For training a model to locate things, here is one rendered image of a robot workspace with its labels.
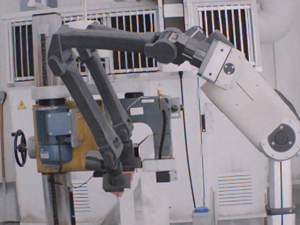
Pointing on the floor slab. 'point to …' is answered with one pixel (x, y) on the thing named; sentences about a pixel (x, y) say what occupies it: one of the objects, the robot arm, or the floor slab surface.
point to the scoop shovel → (3, 188)
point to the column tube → (61, 195)
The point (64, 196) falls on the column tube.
